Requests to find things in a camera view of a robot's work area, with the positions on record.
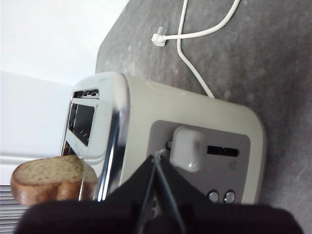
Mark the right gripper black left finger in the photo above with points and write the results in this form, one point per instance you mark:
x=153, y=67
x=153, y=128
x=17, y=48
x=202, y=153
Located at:
x=97, y=218

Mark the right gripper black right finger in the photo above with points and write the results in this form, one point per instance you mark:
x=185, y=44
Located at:
x=231, y=220

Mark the brown-crusted bread slice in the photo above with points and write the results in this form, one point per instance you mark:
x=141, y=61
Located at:
x=48, y=170

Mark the grey toaster lever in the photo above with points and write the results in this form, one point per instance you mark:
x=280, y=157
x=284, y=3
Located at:
x=186, y=146

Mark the cream two-slot toaster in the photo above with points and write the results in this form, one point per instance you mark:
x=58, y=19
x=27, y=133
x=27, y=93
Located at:
x=175, y=107

